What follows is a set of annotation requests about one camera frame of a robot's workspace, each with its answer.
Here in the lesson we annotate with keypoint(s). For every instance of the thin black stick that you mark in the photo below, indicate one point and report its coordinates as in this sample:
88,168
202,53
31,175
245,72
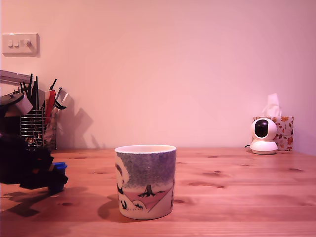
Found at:
53,84

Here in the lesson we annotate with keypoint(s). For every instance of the white light switch plate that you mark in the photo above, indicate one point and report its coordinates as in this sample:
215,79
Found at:
32,49

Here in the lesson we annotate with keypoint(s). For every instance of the white tissue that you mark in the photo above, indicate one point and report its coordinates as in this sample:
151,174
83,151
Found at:
271,106

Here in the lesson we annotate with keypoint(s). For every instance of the small white round camera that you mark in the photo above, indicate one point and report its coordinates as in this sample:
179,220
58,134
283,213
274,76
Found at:
264,146

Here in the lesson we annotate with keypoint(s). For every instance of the clear plastic packet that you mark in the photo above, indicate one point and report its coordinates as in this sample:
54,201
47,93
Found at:
50,130

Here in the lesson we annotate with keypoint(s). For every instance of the grey metal wall rail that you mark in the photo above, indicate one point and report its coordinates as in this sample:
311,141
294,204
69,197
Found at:
12,76

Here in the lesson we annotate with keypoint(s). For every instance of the red utensil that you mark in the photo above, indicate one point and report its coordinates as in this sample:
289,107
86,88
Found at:
50,101

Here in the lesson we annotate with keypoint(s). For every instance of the black spatula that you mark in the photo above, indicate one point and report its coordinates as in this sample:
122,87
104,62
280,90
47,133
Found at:
37,96

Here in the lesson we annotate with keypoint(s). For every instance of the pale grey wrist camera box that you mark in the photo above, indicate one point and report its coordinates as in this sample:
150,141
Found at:
24,106

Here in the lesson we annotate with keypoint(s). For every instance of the black and silver tongs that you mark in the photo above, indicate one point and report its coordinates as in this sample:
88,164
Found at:
60,106

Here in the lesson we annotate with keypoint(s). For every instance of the blue coffee capsule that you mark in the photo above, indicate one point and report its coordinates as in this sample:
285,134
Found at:
60,166

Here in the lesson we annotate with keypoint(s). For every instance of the tissue box with leaf print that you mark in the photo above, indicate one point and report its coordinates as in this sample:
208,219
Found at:
286,133

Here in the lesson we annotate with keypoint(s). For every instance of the white mug with winter print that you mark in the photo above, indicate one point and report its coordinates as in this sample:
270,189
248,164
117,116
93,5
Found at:
148,172

